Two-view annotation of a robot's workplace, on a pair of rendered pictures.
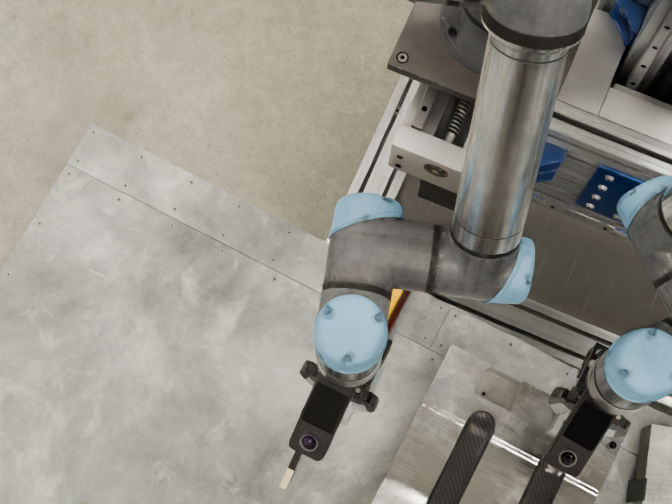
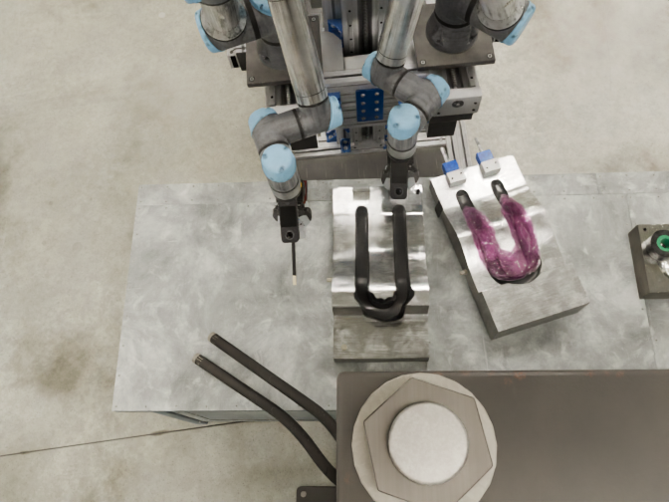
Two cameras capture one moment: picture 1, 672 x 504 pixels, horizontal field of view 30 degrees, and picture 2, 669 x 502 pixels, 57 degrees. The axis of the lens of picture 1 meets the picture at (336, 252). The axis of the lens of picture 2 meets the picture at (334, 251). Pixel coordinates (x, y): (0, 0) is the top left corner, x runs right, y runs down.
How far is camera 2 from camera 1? 0.44 m
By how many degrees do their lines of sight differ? 7
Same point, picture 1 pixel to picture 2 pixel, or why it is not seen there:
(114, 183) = (160, 202)
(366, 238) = (266, 125)
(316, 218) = not seen: hidden behind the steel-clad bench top
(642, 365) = (401, 119)
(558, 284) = not seen: hidden behind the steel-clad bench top
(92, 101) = not seen: hidden behind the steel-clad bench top
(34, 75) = (111, 217)
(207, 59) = (183, 174)
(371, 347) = (289, 160)
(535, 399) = (377, 190)
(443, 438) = (348, 224)
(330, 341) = (271, 165)
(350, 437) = (312, 250)
